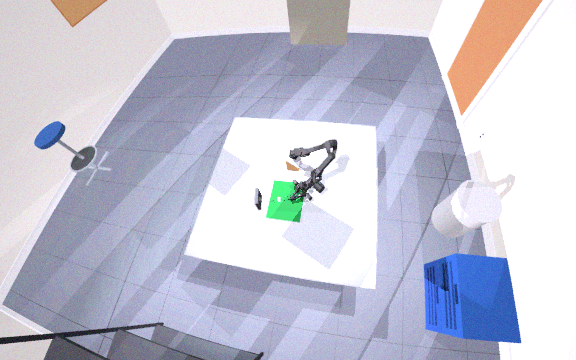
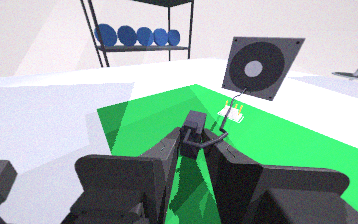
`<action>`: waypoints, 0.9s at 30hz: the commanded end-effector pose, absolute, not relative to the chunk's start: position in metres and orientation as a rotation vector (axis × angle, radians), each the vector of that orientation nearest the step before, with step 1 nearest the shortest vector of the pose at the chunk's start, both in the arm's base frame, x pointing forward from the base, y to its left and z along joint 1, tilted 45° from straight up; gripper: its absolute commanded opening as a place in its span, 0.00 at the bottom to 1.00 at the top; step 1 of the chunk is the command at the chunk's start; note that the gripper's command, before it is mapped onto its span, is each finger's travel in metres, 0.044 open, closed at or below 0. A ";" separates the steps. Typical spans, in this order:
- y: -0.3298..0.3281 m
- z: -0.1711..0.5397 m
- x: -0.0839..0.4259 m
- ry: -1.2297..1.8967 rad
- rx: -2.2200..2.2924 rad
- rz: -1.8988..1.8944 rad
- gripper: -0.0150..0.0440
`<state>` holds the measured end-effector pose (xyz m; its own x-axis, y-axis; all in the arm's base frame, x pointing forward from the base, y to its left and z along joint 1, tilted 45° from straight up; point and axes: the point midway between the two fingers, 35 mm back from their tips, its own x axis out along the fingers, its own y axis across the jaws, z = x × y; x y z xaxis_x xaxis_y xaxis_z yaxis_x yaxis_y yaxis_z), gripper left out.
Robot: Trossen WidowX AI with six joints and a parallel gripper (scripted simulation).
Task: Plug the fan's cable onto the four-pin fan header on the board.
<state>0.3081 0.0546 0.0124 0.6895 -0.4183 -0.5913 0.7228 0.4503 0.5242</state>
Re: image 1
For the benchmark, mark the green circuit board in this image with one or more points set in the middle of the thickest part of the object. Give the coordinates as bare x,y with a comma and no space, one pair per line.
283,208

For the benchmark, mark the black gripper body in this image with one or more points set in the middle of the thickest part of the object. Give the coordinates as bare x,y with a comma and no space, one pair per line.
303,190

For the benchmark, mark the grey square fan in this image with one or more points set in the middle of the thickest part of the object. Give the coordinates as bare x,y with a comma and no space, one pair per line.
258,199

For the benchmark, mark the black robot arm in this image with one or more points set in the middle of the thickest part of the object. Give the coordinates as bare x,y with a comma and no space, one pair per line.
317,172

